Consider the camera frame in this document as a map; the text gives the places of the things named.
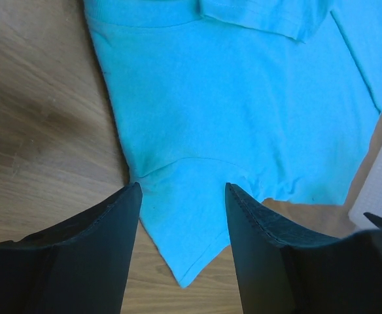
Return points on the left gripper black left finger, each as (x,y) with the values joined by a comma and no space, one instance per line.
(79,265)

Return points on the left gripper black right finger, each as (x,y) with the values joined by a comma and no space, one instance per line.
(283,267)

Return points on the turquoise t shirt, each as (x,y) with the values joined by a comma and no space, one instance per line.
(279,97)

